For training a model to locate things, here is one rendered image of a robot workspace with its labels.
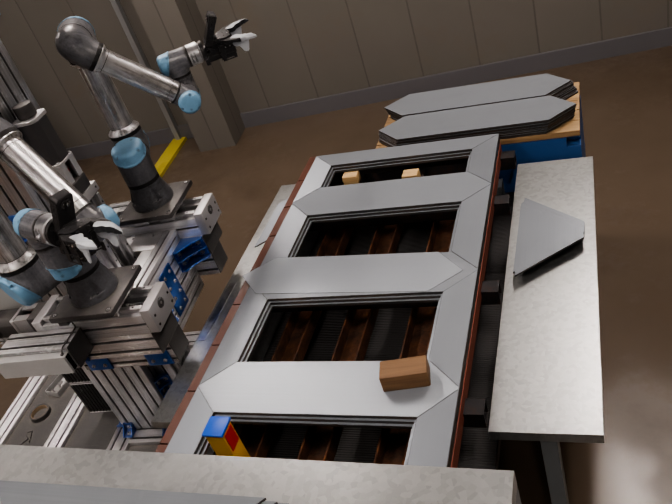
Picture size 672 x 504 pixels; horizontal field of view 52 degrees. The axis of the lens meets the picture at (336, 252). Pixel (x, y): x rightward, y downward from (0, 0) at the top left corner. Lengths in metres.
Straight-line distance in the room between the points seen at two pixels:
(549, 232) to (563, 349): 0.46
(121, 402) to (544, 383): 1.68
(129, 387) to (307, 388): 1.08
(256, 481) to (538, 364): 0.81
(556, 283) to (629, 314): 1.01
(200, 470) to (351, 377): 0.51
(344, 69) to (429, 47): 0.63
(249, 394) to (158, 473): 0.44
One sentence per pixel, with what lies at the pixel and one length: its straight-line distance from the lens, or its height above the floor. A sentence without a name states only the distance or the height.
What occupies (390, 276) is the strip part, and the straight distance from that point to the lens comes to 2.11.
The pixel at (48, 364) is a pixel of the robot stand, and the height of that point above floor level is 0.93.
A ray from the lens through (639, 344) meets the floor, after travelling 2.96.
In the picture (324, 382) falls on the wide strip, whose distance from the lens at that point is 1.86.
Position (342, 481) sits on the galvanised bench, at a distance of 1.39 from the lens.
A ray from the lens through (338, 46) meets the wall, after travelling 5.14.
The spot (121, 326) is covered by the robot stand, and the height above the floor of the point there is 0.93.
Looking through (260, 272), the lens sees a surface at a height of 0.84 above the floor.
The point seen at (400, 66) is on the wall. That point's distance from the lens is 5.14.
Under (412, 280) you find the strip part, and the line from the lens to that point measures 2.07.
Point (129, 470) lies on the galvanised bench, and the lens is 1.63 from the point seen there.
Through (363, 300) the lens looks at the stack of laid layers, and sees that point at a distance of 2.08.
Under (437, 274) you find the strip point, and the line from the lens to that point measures 2.07.
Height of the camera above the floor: 2.14
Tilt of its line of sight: 34 degrees down
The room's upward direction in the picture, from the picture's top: 20 degrees counter-clockwise
